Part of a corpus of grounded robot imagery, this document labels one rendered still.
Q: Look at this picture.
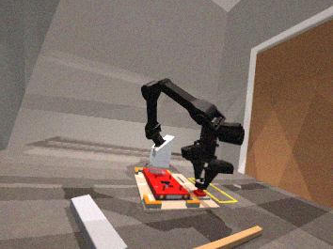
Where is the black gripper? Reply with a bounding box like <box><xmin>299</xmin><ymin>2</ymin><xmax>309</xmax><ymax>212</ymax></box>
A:
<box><xmin>190</xmin><ymin>137</ymin><xmax>234</xmax><ymax>189</ymax></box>

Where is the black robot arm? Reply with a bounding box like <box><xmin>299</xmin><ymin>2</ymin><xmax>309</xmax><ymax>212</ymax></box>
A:
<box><xmin>141</xmin><ymin>78</ymin><xmax>245</xmax><ymax>161</ymax></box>

